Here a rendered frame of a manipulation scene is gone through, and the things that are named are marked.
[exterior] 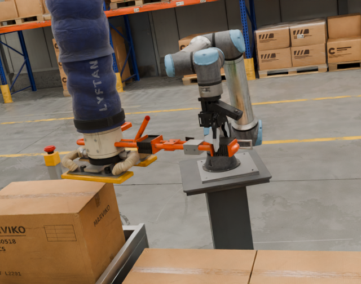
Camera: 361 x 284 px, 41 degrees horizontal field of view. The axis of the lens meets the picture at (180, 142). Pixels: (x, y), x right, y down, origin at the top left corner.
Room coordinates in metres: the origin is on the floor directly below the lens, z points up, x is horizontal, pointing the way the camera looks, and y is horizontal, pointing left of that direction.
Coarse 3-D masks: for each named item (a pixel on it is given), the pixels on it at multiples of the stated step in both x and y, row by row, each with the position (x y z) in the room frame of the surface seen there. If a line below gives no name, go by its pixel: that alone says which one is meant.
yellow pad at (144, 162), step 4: (148, 156) 2.13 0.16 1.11; (152, 156) 2.13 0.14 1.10; (156, 156) 2.13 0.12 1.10; (140, 160) 2.09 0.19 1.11; (144, 160) 2.09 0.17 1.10; (148, 160) 2.09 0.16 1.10; (152, 160) 2.10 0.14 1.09; (140, 164) 2.07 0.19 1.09; (144, 164) 2.06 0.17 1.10; (148, 164) 2.07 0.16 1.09
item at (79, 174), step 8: (80, 168) 2.06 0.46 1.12; (104, 168) 1.99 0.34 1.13; (64, 176) 2.07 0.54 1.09; (72, 176) 2.04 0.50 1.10; (80, 176) 2.02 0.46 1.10; (88, 176) 2.00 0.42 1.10; (96, 176) 1.98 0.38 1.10; (104, 176) 1.96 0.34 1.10; (112, 176) 1.94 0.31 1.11; (120, 176) 1.93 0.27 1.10; (128, 176) 1.94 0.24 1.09
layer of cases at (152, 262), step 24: (144, 264) 2.14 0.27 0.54; (168, 264) 2.10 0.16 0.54; (192, 264) 2.07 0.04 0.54; (216, 264) 2.03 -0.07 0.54; (240, 264) 2.00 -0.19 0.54; (264, 264) 1.97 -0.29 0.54; (288, 264) 1.94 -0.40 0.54; (312, 264) 1.91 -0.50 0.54; (336, 264) 1.88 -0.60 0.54; (360, 264) 1.85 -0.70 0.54
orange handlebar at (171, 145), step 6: (126, 126) 2.31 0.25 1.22; (78, 144) 2.16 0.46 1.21; (84, 144) 2.14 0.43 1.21; (114, 144) 2.04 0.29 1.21; (120, 144) 2.02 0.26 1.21; (126, 144) 2.00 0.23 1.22; (132, 144) 1.99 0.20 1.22; (156, 144) 1.92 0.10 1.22; (162, 144) 1.91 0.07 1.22; (168, 144) 1.89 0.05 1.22; (174, 144) 1.88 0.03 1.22; (180, 144) 1.87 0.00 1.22; (204, 144) 1.84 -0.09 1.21; (168, 150) 1.89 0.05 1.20; (204, 150) 1.80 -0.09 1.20; (234, 150) 1.74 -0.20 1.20
